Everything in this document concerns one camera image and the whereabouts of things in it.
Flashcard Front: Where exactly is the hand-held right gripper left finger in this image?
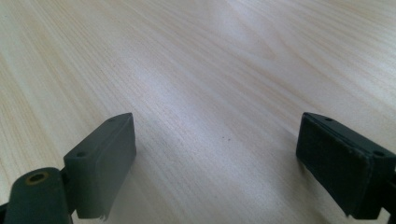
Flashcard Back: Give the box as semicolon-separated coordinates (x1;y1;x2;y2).
63;112;137;221

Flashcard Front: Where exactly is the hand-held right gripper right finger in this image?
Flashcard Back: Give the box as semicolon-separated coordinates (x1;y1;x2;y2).
295;112;396;220

